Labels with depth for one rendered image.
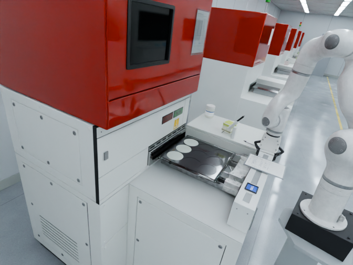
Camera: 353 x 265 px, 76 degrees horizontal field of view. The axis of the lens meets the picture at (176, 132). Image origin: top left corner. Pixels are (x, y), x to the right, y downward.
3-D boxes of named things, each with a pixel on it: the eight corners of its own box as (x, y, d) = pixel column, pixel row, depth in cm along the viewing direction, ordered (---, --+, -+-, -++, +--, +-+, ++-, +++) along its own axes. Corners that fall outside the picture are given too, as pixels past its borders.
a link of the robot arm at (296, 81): (296, 74, 100) (269, 132, 116) (314, 74, 108) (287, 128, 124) (279, 68, 106) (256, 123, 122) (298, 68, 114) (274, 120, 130)
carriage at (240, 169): (221, 190, 120) (222, 185, 119) (240, 160, 150) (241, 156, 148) (236, 196, 117) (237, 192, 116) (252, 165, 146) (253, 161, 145)
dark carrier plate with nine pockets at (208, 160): (160, 156, 134) (160, 155, 134) (187, 136, 161) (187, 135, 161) (214, 180, 120) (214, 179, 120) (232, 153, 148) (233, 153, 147)
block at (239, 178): (228, 177, 126) (229, 173, 125) (230, 174, 129) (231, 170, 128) (242, 183, 123) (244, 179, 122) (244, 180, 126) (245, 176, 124)
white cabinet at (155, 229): (124, 276, 157) (128, 184, 121) (188, 198, 234) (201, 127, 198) (209, 340, 131) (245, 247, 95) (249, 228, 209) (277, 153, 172)
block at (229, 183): (223, 185, 120) (225, 180, 118) (225, 181, 122) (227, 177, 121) (238, 191, 117) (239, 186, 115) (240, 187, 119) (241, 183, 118)
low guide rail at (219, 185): (160, 162, 141) (161, 159, 140) (162, 161, 143) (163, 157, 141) (237, 197, 121) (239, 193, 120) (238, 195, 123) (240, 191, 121)
